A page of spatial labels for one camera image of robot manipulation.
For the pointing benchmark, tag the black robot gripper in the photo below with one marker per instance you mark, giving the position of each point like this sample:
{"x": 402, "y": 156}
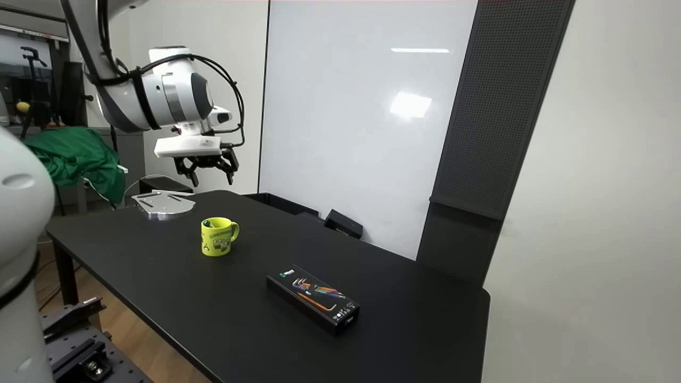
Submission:
{"x": 224, "y": 160}

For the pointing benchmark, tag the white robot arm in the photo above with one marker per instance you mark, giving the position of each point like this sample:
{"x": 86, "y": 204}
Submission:
{"x": 167, "y": 92}

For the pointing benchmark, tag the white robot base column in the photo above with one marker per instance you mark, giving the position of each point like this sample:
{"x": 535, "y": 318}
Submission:
{"x": 26, "y": 204}

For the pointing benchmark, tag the yellow green cartoon mug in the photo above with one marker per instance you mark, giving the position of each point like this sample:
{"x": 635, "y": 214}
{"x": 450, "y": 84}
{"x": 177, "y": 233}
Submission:
{"x": 218, "y": 234}

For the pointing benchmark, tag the white paper stack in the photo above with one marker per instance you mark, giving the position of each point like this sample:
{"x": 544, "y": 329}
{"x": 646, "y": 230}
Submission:
{"x": 163, "y": 204}

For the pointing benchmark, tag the green cloth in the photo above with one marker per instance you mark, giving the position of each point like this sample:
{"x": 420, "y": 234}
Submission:
{"x": 77, "y": 153}

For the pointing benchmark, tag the black block on table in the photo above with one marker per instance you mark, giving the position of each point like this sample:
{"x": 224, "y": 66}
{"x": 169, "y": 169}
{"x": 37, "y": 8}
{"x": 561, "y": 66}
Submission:
{"x": 345, "y": 224}

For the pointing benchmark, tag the glass whiteboard panel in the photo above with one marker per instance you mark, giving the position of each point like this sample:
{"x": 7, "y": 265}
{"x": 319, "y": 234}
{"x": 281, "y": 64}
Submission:
{"x": 358, "y": 100}

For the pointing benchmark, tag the black stand frame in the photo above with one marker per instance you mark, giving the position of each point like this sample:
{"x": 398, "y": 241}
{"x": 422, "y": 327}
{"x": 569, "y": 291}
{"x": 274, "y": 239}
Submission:
{"x": 50, "y": 49}

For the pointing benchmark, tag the black metal base plate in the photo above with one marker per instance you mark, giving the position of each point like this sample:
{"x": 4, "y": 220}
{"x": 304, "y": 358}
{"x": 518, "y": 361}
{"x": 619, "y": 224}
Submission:
{"x": 79, "y": 351}

